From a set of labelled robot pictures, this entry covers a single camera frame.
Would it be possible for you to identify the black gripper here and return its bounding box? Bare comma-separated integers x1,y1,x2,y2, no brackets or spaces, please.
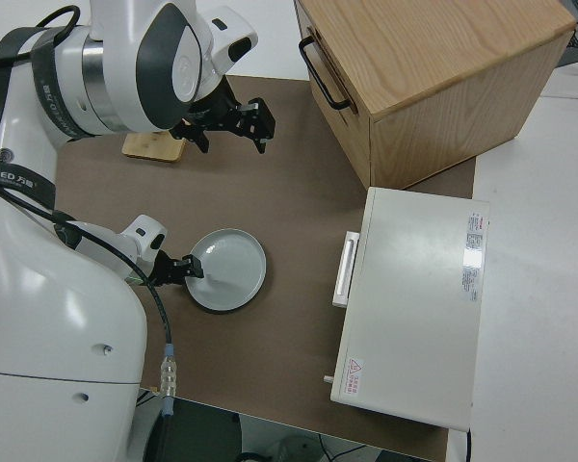
148,249,206,287
168,97,277,156

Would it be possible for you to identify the gray plate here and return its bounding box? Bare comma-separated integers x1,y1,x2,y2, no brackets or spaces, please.
183,228,268,314

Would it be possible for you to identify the wooden mug tree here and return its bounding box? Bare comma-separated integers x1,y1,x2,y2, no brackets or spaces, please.
121,130,188,165

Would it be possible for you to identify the wooden cabinet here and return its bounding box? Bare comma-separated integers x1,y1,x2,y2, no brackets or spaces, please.
292,0,578,190

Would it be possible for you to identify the white toaster oven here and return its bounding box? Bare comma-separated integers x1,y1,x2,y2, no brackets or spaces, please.
323,186,491,431

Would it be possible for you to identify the black cable with metal connector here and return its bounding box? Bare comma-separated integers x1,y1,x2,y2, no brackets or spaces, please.
0,185,180,416

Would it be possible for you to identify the black cabinet handle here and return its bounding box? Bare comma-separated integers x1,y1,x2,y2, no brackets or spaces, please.
298,37,358,115

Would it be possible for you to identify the white oven door handle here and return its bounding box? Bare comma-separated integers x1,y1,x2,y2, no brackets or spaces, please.
330,231,361,309

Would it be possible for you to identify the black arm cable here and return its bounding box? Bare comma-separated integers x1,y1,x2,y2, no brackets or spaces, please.
0,4,81,68

